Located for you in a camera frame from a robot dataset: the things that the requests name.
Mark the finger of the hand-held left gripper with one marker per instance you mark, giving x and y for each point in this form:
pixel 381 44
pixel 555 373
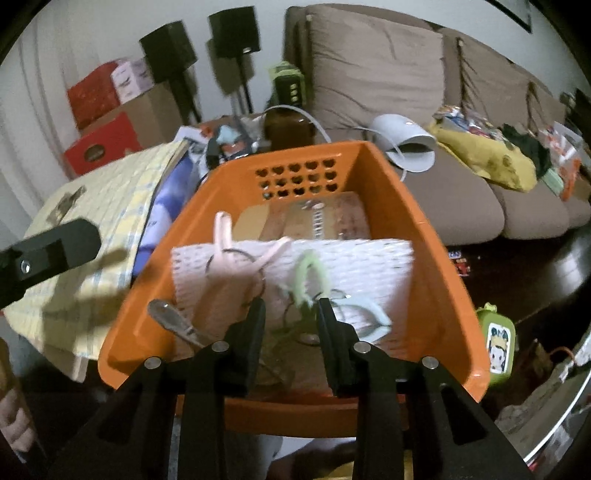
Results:
pixel 60 249

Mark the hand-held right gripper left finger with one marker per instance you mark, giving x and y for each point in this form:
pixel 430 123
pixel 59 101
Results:
pixel 254 332

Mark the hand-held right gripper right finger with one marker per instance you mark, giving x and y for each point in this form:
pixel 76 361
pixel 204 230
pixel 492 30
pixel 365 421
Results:
pixel 330 337

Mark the blue-grey plastic clip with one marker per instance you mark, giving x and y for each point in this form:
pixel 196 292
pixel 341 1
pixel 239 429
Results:
pixel 374 318

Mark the pink plastic clip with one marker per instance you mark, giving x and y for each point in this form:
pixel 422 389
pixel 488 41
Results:
pixel 221 286

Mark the green plastic clip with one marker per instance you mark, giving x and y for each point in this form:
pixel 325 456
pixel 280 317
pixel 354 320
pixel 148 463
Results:
pixel 304 270

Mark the white foam wrap sheet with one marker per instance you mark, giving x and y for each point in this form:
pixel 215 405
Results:
pixel 360 267

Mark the clear jar with tan lid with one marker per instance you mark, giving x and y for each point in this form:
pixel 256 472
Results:
pixel 323 217

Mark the orange plastic basket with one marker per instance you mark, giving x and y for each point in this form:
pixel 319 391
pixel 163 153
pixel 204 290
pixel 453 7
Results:
pixel 415 221

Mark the person's left hand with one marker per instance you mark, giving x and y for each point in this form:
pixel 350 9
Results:
pixel 14 415

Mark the yellow checked tablecloth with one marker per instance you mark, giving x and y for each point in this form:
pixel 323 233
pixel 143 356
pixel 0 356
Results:
pixel 115 194

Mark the red box with oval label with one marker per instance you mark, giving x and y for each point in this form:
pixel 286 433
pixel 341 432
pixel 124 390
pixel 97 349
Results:
pixel 101 145

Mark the purple white plastic pack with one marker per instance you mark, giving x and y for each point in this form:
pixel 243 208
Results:
pixel 166 207

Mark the red blue snack box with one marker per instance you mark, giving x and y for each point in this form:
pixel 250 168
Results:
pixel 458 263

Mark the red patterned gift box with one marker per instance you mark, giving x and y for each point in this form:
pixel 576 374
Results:
pixel 94 97

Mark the brown cardboard box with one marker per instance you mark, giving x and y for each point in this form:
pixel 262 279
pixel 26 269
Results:
pixel 152 113

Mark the green cartoon lunch box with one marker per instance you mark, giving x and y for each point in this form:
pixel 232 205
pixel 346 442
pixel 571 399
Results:
pixel 496 346

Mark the printed paper sheet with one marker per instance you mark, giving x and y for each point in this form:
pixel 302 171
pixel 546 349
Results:
pixel 189 134

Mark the white pink small box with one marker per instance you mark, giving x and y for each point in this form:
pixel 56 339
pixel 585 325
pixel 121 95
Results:
pixel 133 81

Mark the brown sofa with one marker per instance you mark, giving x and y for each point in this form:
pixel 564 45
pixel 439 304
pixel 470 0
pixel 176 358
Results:
pixel 461 207

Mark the light blue handheld device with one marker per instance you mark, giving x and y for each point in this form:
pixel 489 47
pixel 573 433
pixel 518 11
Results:
pixel 227 134

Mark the dark brown wooden box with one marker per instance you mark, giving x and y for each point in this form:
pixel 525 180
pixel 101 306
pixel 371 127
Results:
pixel 288 131

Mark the white nail lamp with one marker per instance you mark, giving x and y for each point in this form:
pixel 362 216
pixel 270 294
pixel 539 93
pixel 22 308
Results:
pixel 401 136

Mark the pile of assorted bags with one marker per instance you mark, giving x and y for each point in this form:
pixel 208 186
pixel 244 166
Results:
pixel 545 406

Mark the black speaker on stand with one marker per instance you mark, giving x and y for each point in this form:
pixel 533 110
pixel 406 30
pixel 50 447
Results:
pixel 168 48
pixel 233 32

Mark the yellow cloth bag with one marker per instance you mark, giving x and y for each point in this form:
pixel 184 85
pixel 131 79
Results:
pixel 489 161

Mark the green black power station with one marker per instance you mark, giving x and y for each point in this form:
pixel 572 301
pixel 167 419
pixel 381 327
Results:
pixel 288 85

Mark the pile of snack packets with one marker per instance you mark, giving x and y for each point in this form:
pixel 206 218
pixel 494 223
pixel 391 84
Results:
pixel 466 120

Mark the mint green small box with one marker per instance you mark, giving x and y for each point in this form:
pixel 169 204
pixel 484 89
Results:
pixel 551 182

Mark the large brown sofa cushion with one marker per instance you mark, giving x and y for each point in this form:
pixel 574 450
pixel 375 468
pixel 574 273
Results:
pixel 374 69

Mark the dark green cloth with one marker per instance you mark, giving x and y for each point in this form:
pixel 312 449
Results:
pixel 528 147

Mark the white orange paper bag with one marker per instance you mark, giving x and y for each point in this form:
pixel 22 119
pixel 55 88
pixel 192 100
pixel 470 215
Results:
pixel 561 152

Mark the framed ink painting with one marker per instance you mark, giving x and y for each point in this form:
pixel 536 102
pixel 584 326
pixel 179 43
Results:
pixel 515 11

